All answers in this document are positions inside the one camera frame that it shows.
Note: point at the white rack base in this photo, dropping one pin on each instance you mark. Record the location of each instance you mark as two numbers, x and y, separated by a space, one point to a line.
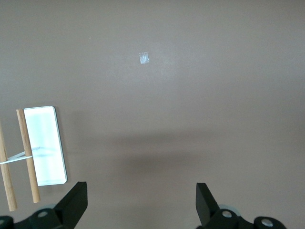
47 133

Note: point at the white thin rack band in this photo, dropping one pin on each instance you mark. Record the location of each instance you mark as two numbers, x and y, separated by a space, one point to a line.
20 158

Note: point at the clear tape piece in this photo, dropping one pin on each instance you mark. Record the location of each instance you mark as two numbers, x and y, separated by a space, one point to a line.
144 58

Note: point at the brown table cover sheet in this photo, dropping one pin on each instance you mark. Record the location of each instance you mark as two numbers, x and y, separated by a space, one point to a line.
166 119

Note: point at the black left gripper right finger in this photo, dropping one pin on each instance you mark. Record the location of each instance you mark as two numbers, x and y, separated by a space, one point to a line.
209 214

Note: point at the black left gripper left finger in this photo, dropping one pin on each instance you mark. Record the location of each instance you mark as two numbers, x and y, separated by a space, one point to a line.
69 210

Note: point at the wooden rack dowel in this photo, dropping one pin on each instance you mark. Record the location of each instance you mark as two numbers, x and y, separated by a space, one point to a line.
26 143
7 186

